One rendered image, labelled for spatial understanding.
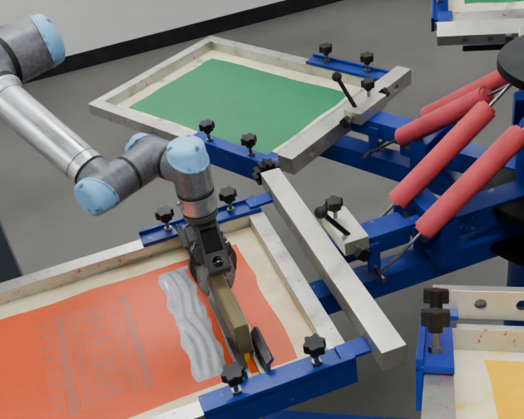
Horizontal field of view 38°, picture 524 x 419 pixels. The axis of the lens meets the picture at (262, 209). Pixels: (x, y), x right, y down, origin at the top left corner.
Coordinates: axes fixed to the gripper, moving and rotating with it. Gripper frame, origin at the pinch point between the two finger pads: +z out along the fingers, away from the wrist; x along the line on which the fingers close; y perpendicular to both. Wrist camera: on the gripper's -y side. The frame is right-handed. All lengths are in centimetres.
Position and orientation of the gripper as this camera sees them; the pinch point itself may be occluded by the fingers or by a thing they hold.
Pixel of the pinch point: (219, 289)
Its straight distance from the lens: 163.6
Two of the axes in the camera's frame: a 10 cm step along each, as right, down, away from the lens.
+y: -3.2, -5.2, 7.9
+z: 1.3, 8.1, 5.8
